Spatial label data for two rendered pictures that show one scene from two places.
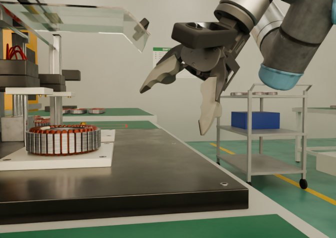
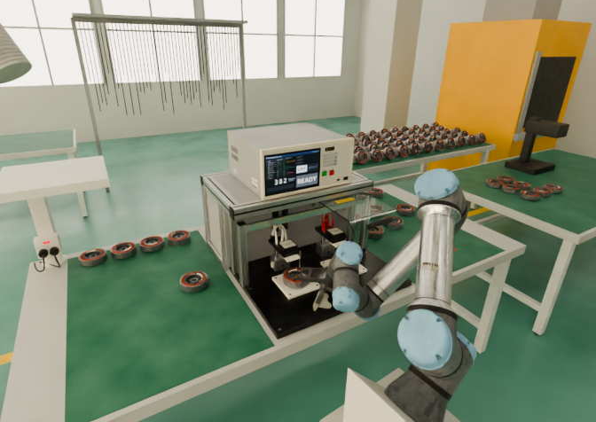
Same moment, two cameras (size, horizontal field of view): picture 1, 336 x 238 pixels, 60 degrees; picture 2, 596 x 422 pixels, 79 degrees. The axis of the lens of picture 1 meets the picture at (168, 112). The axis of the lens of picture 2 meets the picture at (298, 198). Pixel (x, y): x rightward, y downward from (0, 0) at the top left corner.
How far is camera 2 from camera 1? 130 cm
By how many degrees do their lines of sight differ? 70
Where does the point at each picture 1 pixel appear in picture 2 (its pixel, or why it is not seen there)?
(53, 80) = (331, 237)
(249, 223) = (265, 339)
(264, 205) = (281, 343)
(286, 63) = not seen: hidden behind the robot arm
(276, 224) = (266, 345)
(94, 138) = (295, 285)
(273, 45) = not seen: hidden behind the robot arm
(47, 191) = (259, 298)
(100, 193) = (261, 308)
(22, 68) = (283, 251)
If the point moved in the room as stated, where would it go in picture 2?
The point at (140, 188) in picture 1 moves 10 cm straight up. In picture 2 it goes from (268, 313) to (267, 291)
